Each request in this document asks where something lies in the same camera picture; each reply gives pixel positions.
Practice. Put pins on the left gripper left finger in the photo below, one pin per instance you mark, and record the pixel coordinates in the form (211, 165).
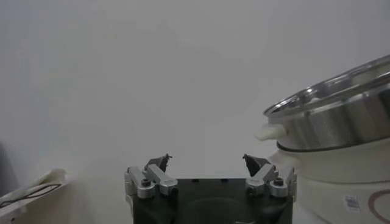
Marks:
(158, 178)

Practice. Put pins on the white electric cooker pot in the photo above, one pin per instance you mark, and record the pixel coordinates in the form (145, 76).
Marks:
(335, 170)

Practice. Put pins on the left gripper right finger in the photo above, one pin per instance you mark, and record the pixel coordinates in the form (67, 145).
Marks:
(263, 178)

